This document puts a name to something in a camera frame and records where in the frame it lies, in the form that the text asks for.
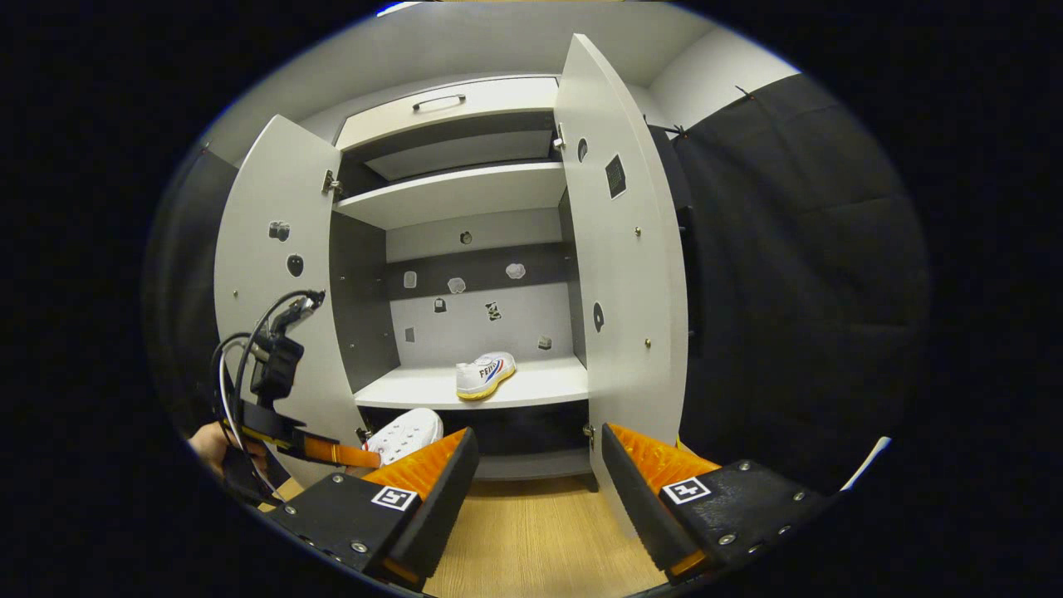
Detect white cabinet drawer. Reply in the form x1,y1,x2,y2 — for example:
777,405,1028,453
335,76,559,152

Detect black backdrop cloth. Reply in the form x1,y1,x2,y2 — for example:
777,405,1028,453
141,73,931,499

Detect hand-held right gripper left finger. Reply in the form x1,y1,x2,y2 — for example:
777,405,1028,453
264,426,481,582

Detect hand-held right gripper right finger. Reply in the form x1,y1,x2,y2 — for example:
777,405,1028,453
600,422,835,582

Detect white shoe red blue stripes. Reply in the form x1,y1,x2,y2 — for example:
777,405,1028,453
364,408,444,468
455,351,517,401

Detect white cabinet door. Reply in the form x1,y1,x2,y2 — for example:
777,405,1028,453
552,33,690,520
213,115,370,487

